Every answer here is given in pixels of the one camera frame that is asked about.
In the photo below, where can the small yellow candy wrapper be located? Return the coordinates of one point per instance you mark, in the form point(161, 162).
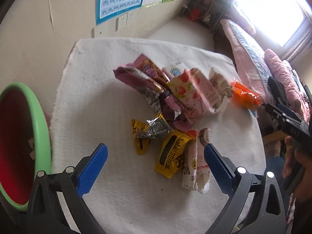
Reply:
point(144, 133)

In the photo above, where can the yellow wooden chair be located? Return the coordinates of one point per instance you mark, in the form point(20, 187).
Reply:
point(273, 143)

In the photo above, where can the orange plastic bag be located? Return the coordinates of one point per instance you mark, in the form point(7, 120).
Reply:
point(245, 97)

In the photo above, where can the black clothing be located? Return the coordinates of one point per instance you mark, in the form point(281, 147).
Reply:
point(278, 92)

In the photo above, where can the green red trash bin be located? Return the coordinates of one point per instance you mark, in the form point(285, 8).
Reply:
point(25, 143)

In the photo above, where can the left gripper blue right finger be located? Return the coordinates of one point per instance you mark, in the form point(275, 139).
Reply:
point(222, 169)

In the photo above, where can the brown paper wrapper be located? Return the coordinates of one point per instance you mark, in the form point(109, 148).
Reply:
point(223, 88)

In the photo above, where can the strawberry pink carton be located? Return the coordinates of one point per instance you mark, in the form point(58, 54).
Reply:
point(195, 93)

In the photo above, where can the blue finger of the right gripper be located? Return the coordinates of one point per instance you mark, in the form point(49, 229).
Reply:
point(280, 113)
point(289, 114)

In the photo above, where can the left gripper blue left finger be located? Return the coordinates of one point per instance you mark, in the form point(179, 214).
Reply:
point(91, 168)

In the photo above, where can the red container on shelf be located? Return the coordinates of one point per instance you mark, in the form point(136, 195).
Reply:
point(194, 14)

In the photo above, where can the purple foil candy wrapper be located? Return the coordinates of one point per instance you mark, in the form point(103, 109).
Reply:
point(149, 80)

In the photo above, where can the black metal shelf rack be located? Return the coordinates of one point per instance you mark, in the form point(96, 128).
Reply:
point(212, 11)

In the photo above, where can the yellow Sable biscuit wrapper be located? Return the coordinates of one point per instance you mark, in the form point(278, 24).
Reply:
point(170, 160)

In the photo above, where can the white towel table cover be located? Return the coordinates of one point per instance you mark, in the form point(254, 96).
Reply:
point(93, 107)

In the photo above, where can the white blue milk carton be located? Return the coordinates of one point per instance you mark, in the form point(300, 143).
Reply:
point(174, 70)

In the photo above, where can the pink white stick wrapper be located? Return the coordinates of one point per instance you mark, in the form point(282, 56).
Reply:
point(196, 172)

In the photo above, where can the white wall socket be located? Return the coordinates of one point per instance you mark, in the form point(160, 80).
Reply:
point(124, 20)

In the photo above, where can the right hand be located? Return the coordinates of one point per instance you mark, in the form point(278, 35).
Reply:
point(297, 171)

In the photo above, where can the bed with plaid quilt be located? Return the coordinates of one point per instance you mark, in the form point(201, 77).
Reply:
point(249, 60)

